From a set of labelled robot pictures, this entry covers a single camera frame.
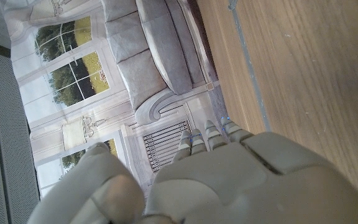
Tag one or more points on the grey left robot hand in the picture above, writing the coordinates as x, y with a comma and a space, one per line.
228, 186

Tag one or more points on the long grey tape strip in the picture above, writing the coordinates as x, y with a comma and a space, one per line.
250, 68

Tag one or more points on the printed living room backdrop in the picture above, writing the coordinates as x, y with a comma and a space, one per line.
104, 93

